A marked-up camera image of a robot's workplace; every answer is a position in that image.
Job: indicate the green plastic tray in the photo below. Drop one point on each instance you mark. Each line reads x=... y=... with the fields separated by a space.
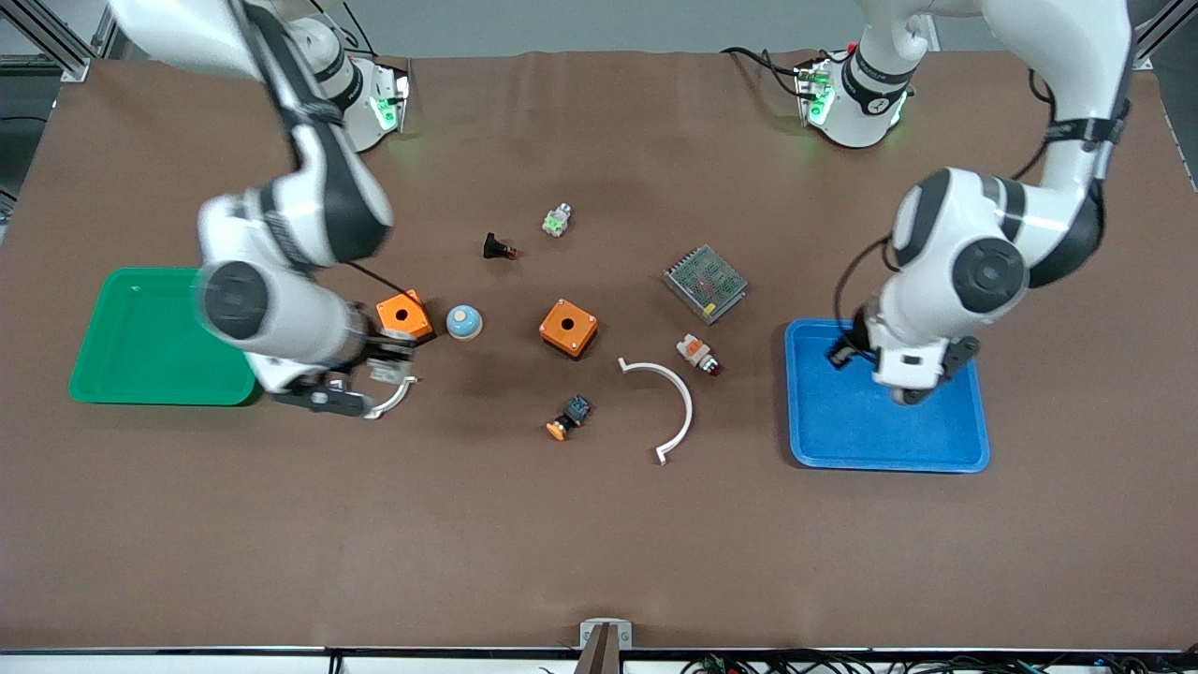
x=140 y=346

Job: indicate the small white pipe clamp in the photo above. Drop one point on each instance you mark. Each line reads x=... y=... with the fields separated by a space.
x=391 y=408

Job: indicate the orange button enclosure box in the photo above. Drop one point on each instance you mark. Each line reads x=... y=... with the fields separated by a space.
x=416 y=323
x=557 y=326

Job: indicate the white circuit breaker red switch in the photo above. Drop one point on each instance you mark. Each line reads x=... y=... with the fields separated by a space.
x=393 y=373

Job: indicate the green white push button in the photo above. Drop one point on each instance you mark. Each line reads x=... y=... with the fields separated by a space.
x=557 y=221

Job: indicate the metal mesh power supply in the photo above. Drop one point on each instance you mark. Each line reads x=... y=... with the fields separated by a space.
x=707 y=284

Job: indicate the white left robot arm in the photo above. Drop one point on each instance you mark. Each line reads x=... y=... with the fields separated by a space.
x=945 y=234

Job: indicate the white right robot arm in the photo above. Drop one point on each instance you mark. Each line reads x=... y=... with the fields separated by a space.
x=281 y=323

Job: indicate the grey metal edge bracket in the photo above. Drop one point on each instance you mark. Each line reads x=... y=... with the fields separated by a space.
x=624 y=633

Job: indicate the blue dome push button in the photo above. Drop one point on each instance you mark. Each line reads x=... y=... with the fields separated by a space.
x=463 y=323

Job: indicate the dark camera mount pole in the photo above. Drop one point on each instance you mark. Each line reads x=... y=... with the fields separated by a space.
x=599 y=655

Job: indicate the aluminium frame profile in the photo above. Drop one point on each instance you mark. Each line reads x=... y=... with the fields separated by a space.
x=75 y=65
x=1137 y=56

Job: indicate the orange white red indicator switch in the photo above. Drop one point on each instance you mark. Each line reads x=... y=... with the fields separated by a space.
x=694 y=350

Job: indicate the black red push button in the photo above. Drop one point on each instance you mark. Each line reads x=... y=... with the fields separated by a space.
x=492 y=247

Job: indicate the blue plastic tray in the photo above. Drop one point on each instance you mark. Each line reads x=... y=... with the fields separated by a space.
x=842 y=421

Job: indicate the orange mushroom push button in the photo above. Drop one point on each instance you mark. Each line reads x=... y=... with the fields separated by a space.
x=576 y=410

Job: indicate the large white pipe clamp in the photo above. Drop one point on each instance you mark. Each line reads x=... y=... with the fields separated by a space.
x=689 y=407

